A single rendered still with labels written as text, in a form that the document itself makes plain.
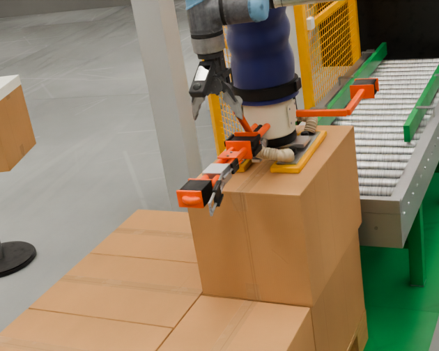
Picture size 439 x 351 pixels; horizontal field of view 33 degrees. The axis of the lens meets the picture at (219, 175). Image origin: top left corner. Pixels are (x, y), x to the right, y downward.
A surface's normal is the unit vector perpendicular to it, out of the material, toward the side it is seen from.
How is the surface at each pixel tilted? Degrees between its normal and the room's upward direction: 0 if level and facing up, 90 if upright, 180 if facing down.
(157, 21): 90
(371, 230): 90
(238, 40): 70
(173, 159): 90
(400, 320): 0
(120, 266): 0
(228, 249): 90
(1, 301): 0
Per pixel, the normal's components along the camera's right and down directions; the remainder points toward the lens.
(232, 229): -0.42, 0.40
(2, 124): 0.98, -0.09
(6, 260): -0.15, -0.91
